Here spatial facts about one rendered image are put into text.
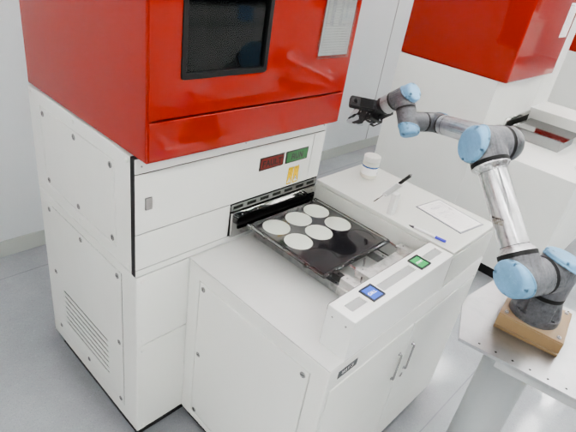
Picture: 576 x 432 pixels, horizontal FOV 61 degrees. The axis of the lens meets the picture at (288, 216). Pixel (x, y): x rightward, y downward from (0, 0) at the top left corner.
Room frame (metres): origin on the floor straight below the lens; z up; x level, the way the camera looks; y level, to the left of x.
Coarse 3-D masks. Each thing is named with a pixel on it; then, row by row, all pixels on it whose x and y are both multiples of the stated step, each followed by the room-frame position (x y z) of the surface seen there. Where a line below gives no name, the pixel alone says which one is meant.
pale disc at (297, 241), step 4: (288, 236) 1.45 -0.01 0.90; (292, 236) 1.45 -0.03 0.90; (296, 236) 1.46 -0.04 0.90; (300, 236) 1.46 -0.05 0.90; (304, 236) 1.47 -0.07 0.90; (284, 240) 1.42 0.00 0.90; (288, 240) 1.42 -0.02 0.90; (292, 240) 1.43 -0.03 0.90; (296, 240) 1.43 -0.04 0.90; (300, 240) 1.43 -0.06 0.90; (304, 240) 1.44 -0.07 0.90; (308, 240) 1.44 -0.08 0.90; (288, 244) 1.39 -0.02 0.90; (292, 244) 1.40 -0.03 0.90; (296, 244) 1.40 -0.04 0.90; (300, 244) 1.41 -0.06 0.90; (304, 244) 1.41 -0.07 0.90; (308, 244) 1.42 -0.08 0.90; (312, 244) 1.42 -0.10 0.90; (296, 248) 1.38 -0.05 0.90; (300, 248) 1.39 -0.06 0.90; (304, 248) 1.39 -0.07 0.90; (308, 248) 1.39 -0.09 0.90
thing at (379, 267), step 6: (390, 258) 1.45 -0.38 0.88; (396, 258) 1.46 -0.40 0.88; (378, 264) 1.40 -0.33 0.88; (384, 264) 1.40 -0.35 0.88; (390, 264) 1.41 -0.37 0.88; (372, 270) 1.36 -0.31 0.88; (378, 270) 1.36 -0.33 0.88; (354, 276) 1.31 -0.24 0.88; (342, 288) 1.23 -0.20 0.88; (342, 294) 1.22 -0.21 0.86
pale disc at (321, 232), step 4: (308, 228) 1.52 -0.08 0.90; (312, 228) 1.53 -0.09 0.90; (316, 228) 1.53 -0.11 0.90; (320, 228) 1.54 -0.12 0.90; (324, 228) 1.54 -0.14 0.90; (308, 232) 1.49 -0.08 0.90; (312, 232) 1.50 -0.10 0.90; (316, 232) 1.50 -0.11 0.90; (320, 232) 1.51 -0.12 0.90; (324, 232) 1.51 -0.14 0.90; (328, 232) 1.52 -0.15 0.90; (332, 232) 1.52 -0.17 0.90; (312, 236) 1.47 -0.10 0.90; (316, 236) 1.48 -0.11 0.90; (320, 236) 1.48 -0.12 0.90; (324, 236) 1.49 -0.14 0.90; (328, 236) 1.49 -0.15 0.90; (332, 236) 1.50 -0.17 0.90
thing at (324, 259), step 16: (256, 224) 1.49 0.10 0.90; (288, 224) 1.53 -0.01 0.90; (320, 224) 1.57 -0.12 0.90; (352, 224) 1.61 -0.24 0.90; (320, 240) 1.45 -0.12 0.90; (336, 240) 1.47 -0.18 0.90; (352, 240) 1.49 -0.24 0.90; (368, 240) 1.51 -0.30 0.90; (384, 240) 1.53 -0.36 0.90; (304, 256) 1.34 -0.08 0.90; (320, 256) 1.36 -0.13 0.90; (336, 256) 1.37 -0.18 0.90; (352, 256) 1.39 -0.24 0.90
